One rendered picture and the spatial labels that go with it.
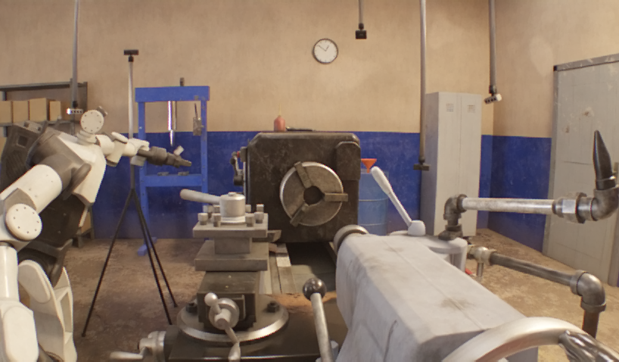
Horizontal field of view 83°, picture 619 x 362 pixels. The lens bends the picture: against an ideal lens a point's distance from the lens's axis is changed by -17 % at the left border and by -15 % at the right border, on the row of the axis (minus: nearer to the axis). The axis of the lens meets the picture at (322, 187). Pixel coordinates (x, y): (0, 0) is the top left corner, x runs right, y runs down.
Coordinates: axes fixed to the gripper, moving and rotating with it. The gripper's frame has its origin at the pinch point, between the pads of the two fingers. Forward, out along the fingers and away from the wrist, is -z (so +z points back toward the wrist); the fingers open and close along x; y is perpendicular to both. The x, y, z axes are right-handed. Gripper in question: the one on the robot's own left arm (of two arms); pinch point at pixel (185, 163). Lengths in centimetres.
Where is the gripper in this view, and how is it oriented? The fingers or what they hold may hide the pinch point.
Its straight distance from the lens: 208.3
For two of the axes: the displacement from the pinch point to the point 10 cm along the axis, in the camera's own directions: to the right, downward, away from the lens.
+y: 2.8, -9.6, -0.9
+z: -8.7, -2.1, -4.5
